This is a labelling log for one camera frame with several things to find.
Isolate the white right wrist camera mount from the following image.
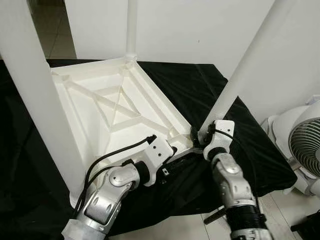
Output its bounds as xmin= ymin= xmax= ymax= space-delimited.
xmin=202 ymin=119 xmax=236 ymax=161

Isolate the white plastic children table top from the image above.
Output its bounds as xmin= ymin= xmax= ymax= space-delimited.
xmin=49 ymin=55 xmax=207 ymax=207

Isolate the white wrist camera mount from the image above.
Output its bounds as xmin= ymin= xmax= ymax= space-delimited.
xmin=202 ymin=119 xmax=236 ymax=161
xmin=139 ymin=135 xmax=175 ymax=187

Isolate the black metal table leg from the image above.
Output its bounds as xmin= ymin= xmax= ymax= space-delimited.
xmin=203 ymin=204 xmax=227 ymax=226

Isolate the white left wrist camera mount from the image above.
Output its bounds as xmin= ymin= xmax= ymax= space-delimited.
xmin=139 ymin=135 xmax=175 ymax=187

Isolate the black table cloth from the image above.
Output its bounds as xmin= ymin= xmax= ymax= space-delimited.
xmin=0 ymin=59 xmax=298 ymax=240

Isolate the white pedestal fan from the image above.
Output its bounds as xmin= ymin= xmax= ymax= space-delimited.
xmin=264 ymin=101 xmax=320 ymax=198

